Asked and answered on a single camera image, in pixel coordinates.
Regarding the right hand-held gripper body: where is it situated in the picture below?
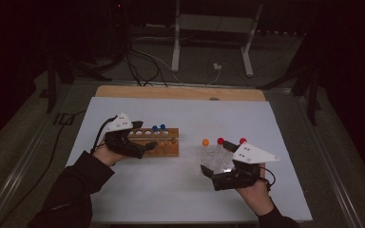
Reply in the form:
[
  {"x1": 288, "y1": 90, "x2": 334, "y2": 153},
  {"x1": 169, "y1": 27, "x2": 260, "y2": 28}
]
[{"x1": 211, "y1": 142, "x2": 281, "y2": 192}]

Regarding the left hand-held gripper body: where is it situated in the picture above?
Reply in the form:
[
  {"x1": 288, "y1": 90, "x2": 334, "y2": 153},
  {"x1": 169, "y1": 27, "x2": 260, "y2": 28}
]
[{"x1": 104, "y1": 112, "x2": 146, "y2": 160}]

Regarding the clear plastic test tube rack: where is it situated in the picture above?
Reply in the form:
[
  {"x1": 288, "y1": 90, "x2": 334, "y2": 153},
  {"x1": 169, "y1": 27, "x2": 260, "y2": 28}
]
[{"x1": 199, "y1": 144, "x2": 237, "y2": 175}]

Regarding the wooden test tube rack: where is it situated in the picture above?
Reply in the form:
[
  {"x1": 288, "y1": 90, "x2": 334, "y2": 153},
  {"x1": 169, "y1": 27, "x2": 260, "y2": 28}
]
[{"x1": 125, "y1": 127, "x2": 181, "y2": 159}]

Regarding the blue cap test tube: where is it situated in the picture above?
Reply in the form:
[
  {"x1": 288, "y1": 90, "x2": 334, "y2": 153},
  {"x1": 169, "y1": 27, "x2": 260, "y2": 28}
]
[
  {"x1": 159, "y1": 123, "x2": 169, "y2": 143},
  {"x1": 151, "y1": 124, "x2": 161, "y2": 144}
]

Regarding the orange cap test tube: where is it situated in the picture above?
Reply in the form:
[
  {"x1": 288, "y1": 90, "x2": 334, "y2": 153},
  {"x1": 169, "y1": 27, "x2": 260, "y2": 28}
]
[{"x1": 202, "y1": 138, "x2": 211, "y2": 161}]

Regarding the person's left hand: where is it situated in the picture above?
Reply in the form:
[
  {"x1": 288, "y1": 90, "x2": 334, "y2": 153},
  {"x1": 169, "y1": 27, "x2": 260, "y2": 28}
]
[{"x1": 92, "y1": 143, "x2": 129, "y2": 167}]

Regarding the person's right hand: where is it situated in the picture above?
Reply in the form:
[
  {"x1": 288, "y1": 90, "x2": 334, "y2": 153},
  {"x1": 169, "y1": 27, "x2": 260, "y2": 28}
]
[{"x1": 236, "y1": 163, "x2": 275, "y2": 217}]

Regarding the white table sheet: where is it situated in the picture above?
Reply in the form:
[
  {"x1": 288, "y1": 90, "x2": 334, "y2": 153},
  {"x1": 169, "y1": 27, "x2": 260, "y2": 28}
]
[{"x1": 46, "y1": 96, "x2": 313, "y2": 224}]

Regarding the black stand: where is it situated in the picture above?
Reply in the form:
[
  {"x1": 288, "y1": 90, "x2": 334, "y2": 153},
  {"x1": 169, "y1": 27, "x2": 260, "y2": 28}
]
[
  {"x1": 46, "y1": 53, "x2": 112, "y2": 114},
  {"x1": 256, "y1": 63, "x2": 322, "y2": 126}
]

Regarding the white metal stand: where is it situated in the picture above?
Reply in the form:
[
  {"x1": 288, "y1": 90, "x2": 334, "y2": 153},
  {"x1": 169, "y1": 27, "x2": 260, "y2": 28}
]
[{"x1": 170, "y1": 0, "x2": 264, "y2": 78}]

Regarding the left hand-held gripper cable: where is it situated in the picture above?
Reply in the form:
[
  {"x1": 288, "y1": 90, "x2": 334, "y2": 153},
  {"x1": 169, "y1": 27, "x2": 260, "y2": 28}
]
[{"x1": 89, "y1": 116, "x2": 117, "y2": 155}]

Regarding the hand-held gripper cable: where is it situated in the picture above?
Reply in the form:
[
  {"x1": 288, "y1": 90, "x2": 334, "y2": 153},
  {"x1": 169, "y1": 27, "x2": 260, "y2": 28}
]
[
  {"x1": 259, "y1": 165, "x2": 278, "y2": 193},
  {"x1": 89, "y1": 116, "x2": 117, "y2": 155}
]

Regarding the right hand-held gripper cable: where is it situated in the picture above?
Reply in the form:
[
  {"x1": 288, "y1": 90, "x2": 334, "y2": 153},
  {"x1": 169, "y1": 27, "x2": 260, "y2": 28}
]
[{"x1": 259, "y1": 165, "x2": 278, "y2": 193}]

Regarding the black cable bundle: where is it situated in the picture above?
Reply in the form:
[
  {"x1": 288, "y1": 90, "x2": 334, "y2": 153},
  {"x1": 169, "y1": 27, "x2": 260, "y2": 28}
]
[{"x1": 107, "y1": 0, "x2": 169, "y2": 87}]

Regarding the black floor bracket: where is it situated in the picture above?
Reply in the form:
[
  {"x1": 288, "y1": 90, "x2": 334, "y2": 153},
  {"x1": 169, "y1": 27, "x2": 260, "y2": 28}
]
[{"x1": 53, "y1": 112, "x2": 76, "y2": 126}]

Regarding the black floor cable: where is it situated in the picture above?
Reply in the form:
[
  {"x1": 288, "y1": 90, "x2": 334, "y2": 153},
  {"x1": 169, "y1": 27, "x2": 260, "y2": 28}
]
[{"x1": 0, "y1": 109, "x2": 86, "y2": 228}]

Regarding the grey metal rail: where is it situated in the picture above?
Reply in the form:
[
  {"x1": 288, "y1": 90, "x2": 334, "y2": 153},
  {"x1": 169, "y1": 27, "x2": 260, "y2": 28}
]
[
  {"x1": 0, "y1": 126, "x2": 53, "y2": 228},
  {"x1": 298, "y1": 94, "x2": 364, "y2": 228}
]

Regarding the white cable with plug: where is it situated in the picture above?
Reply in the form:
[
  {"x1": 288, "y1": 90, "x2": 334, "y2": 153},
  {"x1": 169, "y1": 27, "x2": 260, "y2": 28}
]
[{"x1": 132, "y1": 36, "x2": 222, "y2": 86}]

